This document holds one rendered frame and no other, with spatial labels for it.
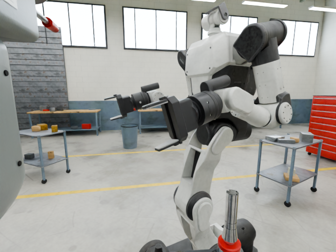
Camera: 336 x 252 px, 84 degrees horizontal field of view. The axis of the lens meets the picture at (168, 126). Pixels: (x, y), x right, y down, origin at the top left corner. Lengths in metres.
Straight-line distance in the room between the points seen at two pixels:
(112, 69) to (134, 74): 0.85
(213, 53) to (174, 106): 0.40
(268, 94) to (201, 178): 0.46
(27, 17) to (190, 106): 0.36
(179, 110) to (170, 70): 7.57
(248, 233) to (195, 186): 0.54
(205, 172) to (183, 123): 0.48
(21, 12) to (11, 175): 0.27
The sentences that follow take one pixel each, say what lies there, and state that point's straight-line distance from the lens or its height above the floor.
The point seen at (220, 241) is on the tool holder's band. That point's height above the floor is 1.23.
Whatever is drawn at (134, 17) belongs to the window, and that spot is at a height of 4.30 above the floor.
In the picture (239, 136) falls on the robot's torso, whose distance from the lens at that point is 1.01.
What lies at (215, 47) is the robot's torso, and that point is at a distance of 0.81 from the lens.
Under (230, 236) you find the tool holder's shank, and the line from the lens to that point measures 0.46.
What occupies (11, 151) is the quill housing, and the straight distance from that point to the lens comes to 0.40.
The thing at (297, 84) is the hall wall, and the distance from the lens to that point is 11.03.
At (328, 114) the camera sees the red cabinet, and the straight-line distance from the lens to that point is 5.44.
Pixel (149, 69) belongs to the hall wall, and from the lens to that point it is 7.90.
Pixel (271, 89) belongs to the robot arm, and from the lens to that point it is 0.77.
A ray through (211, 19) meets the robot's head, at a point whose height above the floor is 1.84.
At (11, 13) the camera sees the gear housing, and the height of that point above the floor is 1.65.
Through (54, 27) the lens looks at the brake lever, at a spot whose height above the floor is 1.69.
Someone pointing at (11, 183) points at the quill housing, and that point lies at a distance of 0.41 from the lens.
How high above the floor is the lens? 1.54
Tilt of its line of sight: 10 degrees down
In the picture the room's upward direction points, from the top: straight up
